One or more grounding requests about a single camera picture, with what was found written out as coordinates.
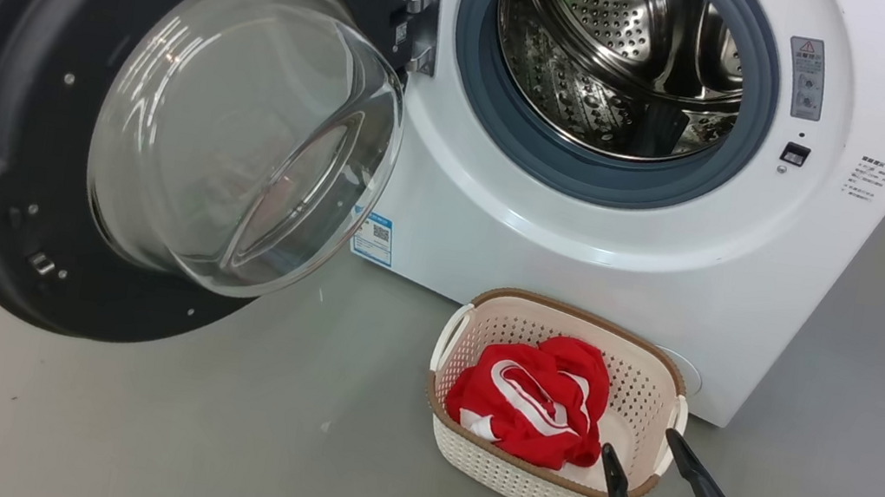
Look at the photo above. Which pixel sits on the metal door hinge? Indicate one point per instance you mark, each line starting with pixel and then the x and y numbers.
pixel 426 9

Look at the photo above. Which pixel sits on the stainless steel washer drum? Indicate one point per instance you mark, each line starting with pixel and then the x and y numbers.
pixel 613 46

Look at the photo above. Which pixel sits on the grey warning sticker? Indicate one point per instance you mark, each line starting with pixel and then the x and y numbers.
pixel 805 79

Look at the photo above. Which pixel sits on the cream laundry basket brown rim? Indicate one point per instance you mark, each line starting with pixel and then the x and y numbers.
pixel 521 488

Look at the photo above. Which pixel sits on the white front-load washing machine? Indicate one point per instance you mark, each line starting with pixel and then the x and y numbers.
pixel 599 254

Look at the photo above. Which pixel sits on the black glass washing machine door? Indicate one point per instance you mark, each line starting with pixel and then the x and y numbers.
pixel 12 132

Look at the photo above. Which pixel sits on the grey rubber door gasket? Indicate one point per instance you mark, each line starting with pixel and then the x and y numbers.
pixel 469 68

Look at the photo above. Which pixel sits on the blue energy label sticker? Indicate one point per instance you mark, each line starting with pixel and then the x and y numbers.
pixel 374 238

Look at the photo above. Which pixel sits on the red and white garment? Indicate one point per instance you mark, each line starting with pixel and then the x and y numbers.
pixel 522 418

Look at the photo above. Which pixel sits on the small printed text sticker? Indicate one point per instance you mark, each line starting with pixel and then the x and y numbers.
pixel 865 178

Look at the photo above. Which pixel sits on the black door latch socket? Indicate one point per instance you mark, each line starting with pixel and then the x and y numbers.
pixel 794 154

